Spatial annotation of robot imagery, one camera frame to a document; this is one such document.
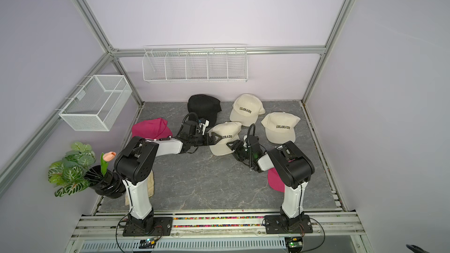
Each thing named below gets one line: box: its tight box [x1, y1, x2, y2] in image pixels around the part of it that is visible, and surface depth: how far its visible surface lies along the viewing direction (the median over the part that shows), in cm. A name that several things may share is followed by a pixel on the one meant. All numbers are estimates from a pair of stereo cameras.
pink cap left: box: [131, 117, 173, 140], surface depth 104 cm
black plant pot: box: [84, 164, 126, 199], surface depth 77 cm
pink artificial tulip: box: [100, 151, 117, 177], surface depth 67 cm
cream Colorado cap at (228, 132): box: [206, 121, 242, 156], surface depth 98 cm
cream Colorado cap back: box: [229, 93, 266, 127], surface depth 113 cm
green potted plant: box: [48, 141, 97, 198], surface depth 64 cm
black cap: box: [187, 93, 222, 128], surface depth 111 cm
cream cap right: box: [260, 111, 302, 145], surface depth 104 cm
